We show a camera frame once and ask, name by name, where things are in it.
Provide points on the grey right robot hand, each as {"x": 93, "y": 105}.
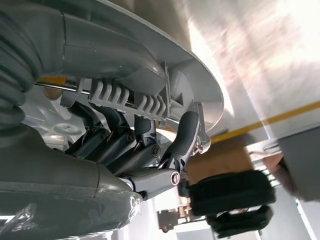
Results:
{"x": 62, "y": 185}

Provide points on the stainless steel workbench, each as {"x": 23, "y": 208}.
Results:
{"x": 263, "y": 66}

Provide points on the brown cardboard box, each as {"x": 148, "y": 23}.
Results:
{"x": 217, "y": 162}

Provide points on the black case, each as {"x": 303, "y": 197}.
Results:
{"x": 229, "y": 192}
{"x": 240, "y": 220}

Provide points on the grey laptop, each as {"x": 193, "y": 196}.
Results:
{"x": 302, "y": 162}

